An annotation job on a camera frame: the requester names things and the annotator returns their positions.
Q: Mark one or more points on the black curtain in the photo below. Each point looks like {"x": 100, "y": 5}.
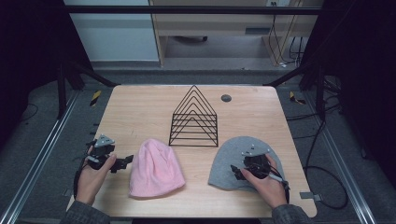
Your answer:
{"x": 361, "y": 77}
{"x": 28, "y": 62}

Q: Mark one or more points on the gray beanie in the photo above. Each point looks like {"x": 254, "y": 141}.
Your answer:
{"x": 229, "y": 161}

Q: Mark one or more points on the black metal frame bar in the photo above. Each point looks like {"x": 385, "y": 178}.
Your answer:
{"x": 193, "y": 10}

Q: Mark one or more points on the black stand strut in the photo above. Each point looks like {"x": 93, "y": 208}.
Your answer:
{"x": 73, "y": 81}
{"x": 308, "y": 81}

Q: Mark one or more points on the pink beanie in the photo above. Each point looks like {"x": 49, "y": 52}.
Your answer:
{"x": 155, "y": 169}

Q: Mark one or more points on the white cabinet panel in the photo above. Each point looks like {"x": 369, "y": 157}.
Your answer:
{"x": 115, "y": 37}

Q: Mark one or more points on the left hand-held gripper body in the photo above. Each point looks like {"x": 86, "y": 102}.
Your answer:
{"x": 101, "y": 152}

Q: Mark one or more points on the gray table bracket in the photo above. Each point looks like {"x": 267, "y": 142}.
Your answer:
{"x": 67, "y": 193}
{"x": 309, "y": 196}

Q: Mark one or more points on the aluminium rail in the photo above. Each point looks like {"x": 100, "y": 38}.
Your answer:
{"x": 40, "y": 155}
{"x": 341, "y": 161}

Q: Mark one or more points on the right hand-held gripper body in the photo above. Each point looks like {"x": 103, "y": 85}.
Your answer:
{"x": 257, "y": 163}

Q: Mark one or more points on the yellow black tape strip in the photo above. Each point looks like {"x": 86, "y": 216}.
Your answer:
{"x": 295, "y": 98}
{"x": 95, "y": 97}

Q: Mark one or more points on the person's right hand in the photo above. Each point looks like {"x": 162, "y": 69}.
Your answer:
{"x": 269, "y": 186}

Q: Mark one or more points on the person's left hand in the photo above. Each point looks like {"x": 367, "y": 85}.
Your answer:
{"x": 92, "y": 179}

